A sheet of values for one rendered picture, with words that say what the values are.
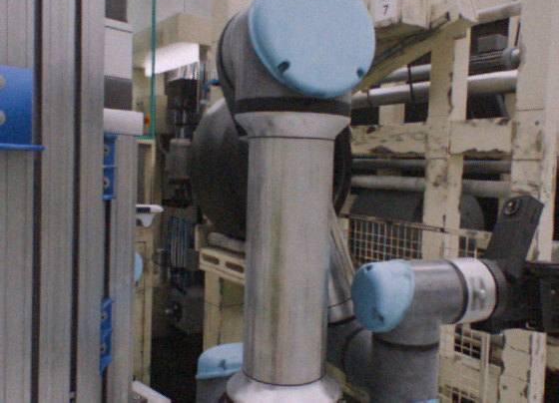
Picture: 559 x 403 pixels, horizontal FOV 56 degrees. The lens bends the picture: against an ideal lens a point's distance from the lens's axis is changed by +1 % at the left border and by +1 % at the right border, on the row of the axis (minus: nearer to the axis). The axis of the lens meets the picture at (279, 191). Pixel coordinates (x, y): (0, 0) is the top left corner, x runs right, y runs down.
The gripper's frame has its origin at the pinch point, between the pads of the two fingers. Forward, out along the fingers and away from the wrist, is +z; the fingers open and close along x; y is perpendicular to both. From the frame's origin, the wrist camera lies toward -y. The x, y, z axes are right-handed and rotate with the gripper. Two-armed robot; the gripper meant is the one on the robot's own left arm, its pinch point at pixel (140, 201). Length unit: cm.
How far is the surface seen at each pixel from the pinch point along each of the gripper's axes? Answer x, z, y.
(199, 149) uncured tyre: 1.8, 28.0, -16.6
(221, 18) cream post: -12, 58, -66
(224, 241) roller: 10.8, 39.9, 14.6
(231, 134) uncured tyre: 14.9, 21.7, -23.2
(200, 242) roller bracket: -0.6, 45.1, 18.2
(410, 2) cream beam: 59, 43, -73
